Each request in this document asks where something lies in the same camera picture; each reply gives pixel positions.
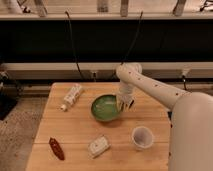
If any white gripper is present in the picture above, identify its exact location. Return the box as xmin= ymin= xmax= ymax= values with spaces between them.
xmin=116 ymin=82 xmax=135 ymax=112

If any green ceramic bowl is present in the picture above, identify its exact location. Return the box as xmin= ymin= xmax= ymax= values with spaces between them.
xmin=91 ymin=94 xmax=121 ymax=122

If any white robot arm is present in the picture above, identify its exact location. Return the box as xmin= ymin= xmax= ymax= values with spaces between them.
xmin=116 ymin=63 xmax=213 ymax=171

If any white paper cup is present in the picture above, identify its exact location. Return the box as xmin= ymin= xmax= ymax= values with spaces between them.
xmin=131 ymin=126 xmax=154 ymax=151

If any white plastic bottle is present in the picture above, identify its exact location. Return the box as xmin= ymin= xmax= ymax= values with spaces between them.
xmin=60 ymin=83 xmax=83 ymax=111

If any wooden table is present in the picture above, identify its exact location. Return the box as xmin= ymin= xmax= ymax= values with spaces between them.
xmin=26 ymin=83 xmax=170 ymax=171

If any white snack packet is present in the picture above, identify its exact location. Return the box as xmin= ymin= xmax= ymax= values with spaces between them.
xmin=88 ymin=135 xmax=110 ymax=158

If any right black cable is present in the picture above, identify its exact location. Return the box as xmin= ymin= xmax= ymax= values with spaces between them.
xmin=120 ymin=10 xmax=144 ymax=66

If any black cable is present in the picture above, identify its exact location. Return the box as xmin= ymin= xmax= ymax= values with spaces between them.
xmin=120 ymin=10 xmax=144 ymax=66
xmin=64 ymin=10 xmax=87 ymax=82

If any left black cable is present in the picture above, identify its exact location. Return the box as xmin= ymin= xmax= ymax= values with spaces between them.
xmin=64 ymin=10 xmax=87 ymax=82

